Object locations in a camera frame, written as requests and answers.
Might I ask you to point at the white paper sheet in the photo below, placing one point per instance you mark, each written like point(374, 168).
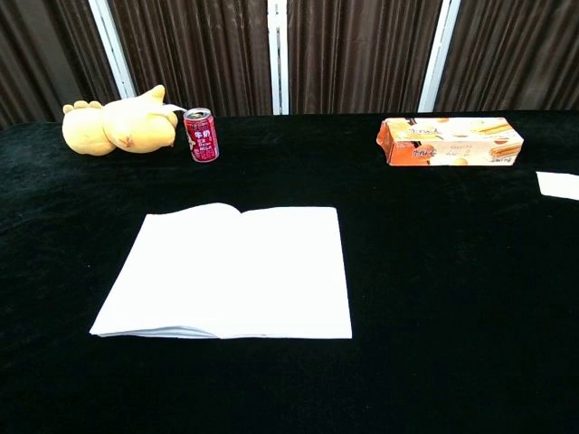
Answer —
point(560, 185)

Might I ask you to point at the black velvet tablecloth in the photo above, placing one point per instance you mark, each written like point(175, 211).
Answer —
point(452, 294)

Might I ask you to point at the yellow plush duck toy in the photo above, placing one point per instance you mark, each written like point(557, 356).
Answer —
point(126, 126)

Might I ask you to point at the red milk drink can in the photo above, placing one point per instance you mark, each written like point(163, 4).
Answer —
point(202, 135)

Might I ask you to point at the orange biscuit box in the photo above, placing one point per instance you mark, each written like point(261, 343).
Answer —
point(452, 140)

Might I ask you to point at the brown curtain panel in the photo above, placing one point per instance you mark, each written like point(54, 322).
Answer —
point(40, 59)
point(515, 54)
point(199, 50)
point(357, 54)

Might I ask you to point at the white book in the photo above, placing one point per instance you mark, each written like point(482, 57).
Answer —
point(235, 271)

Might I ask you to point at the white frame post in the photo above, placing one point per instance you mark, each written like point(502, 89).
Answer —
point(113, 50)
point(436, 59)
point(278, 59)

